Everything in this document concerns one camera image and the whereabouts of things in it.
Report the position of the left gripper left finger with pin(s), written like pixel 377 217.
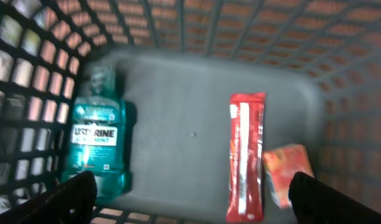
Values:
pixel 69 202

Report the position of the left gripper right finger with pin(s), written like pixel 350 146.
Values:
pixel 313 202

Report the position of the orange small box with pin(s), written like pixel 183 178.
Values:
pixel 281 164

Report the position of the red snack bar wrapper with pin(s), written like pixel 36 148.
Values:
pixel 245 158

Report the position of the teal Listerine mouthwash bottle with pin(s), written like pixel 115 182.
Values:
pixel 98 133

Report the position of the grey plastic shopping basket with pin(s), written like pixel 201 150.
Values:
pixel 177 63

